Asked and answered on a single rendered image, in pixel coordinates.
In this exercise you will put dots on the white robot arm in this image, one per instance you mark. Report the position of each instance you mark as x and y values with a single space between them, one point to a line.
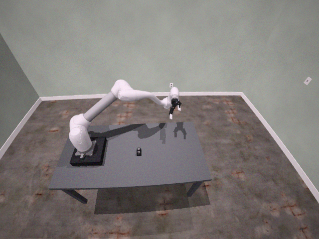
80 123

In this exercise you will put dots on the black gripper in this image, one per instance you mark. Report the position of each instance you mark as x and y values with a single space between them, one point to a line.
174 103

